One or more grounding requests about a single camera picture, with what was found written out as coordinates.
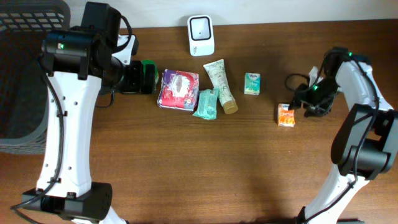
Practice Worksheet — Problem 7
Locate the orange small tissue box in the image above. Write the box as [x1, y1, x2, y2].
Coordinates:
[277, 103, 295, 127]

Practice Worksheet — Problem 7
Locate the teal small tissue box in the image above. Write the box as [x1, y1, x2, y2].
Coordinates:
[244, 73, 261, 95]

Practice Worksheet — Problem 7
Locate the white floral tube gold cap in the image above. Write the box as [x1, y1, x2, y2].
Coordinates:
[203, 59, 238, 114]

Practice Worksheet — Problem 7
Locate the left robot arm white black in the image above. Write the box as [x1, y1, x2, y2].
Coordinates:
[11, 1, 157, 223]

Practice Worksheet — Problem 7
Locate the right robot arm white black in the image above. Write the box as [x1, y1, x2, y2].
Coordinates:
[289, 47, 397, 223]

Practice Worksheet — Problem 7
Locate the white barcode scanner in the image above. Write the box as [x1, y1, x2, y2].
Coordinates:
[187, 15, 215, 57]

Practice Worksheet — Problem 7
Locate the green lidded jar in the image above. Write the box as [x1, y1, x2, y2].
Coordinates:
[141, 60, 159, 94]

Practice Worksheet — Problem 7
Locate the red purple snack packet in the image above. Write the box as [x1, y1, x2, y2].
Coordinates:
[157, 69, 199, 111]

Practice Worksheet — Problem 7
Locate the teal wet wipes packet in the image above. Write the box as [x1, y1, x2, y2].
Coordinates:
[193, 88, 219, 120]

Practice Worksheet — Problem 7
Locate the grey plastic basket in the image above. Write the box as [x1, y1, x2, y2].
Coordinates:
[1, 0, 70, 155]

